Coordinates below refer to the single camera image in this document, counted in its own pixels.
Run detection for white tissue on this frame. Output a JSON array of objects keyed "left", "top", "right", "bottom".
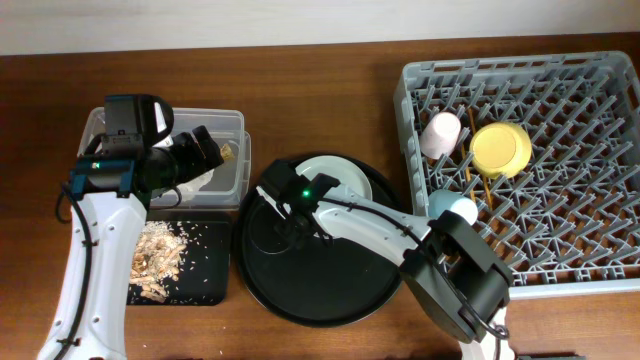
[{"left": 177, "top": 170, "right": 214, "bottom": 193}]

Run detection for white round plate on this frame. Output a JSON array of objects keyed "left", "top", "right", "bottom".
[{"left": 295, "top": 155, "right": 373, "bottom": 200}]

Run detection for food scraps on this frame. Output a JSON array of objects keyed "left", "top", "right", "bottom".
[{"left": 127, "top": 221, "right": 216, "bottom": 306}]

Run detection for light blue cup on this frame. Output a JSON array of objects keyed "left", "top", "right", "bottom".
[{"left": 427, "top": 189, "right": 479, "bottom": 225}]

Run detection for pink cup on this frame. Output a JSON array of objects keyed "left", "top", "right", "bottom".
[{"left": 419, "top": 112, "right": 461, "bottom": 160}]

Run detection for wooden chopstick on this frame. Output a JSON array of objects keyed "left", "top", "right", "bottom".
[
  {"left": 481, "top": 175, "right": 494, "bottom": 211},
  {"left": 461, "top": 107, "right": 477, "bottom": 203}
]

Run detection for yellow bowl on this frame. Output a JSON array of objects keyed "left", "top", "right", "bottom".
[{"left": 470, "top": 122, "right": 532, "bottom": 179}]

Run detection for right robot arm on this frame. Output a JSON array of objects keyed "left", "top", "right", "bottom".
[{"left": 259, "top": 171, "right": 516, "bottom": 360}]

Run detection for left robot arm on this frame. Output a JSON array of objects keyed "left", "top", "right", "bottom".
[{"left": 38, "top": 94, "right": 223, "bottom": 359}]

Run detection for clear plastic waste bin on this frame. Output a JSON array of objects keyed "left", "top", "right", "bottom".
[{"left": 65, "top": 107, "right": 250, "bottom": 210}]

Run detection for grey dishwasher rack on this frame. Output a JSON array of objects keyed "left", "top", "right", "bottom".
[{"left": 394, "top": 51, "right": 639, "bottom": 299}]

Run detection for round black serving tray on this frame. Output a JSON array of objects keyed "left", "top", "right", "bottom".
[{"left": 233, "top": 152, "right": 414, "bottom": 328}]

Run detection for black rectangular tray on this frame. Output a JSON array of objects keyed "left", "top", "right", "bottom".
[{"left": 127, "top": 211, "right": 232, "bottom": 306}]

